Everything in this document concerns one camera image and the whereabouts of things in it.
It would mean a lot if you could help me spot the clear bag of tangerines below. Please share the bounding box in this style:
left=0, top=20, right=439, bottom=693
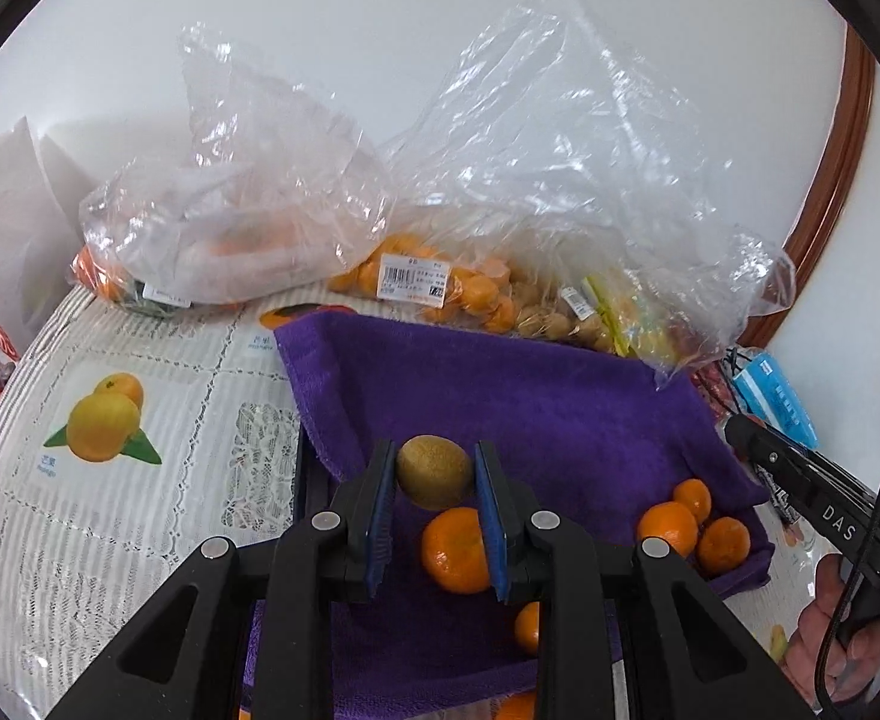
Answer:
left=72, top=22, right=396, bottom=316

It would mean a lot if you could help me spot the labelled bag of kumquats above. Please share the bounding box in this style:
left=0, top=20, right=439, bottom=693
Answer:
left=327, top=232, right=519, bottom=335

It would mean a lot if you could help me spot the bag of husk cherries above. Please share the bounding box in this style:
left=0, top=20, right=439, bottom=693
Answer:
left=515, top=277, right=621, bottom=350

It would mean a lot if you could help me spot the wooden door frame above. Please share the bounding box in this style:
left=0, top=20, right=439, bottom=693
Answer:
left=740, top=22, right=876, bottom=350

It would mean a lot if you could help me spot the person's right hand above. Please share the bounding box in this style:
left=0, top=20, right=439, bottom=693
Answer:
left=785, top=553, right=880, bottom=715

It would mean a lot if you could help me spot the white paper bag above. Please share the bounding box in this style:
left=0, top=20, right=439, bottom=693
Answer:
left=0, top=116, right=92, bottom=331

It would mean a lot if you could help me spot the large clear plastic bag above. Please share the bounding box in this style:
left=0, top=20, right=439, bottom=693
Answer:
left=327, top=0, right=797, bottom=391

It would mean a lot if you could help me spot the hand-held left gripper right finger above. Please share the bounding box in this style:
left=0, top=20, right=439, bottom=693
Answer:
left=474, top=441, right=816, bottom=720

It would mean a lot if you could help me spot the purple towel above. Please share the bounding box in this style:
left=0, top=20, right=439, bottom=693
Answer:
left=241, top=313, right=777, bottom=720

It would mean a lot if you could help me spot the blue packet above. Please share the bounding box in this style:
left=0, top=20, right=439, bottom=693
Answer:
left=732, top=351, right=819, bottom=451

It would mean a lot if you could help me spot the brown kiwi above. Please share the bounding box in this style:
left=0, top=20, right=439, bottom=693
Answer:
left=396, top=435, right=478, bottom=511

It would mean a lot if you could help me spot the large tangerine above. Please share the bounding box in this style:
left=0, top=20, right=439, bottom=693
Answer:
left=420, top=507, right=497, bottom=595

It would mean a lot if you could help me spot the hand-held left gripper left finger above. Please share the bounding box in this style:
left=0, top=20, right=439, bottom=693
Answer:
left=48, top=439, right=397, bottom=720

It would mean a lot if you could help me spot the small tangerine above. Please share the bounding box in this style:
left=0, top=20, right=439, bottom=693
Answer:
left=672, top=478, right=712, bottom=526

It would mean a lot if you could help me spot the red mesh bag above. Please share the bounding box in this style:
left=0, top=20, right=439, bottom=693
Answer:
left=698, top=349, right=756, bottom=421

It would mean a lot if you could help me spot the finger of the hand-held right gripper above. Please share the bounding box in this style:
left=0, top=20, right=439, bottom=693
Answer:
left=725, top=416, right=812, bottom=496

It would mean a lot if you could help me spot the yellow zip bag of fruit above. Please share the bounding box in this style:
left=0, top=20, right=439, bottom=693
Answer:
left=585, top=270, right=699, bottom=365

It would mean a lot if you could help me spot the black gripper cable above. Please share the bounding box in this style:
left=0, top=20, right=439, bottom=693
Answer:
left=815, top=517, right=880, bottom=720

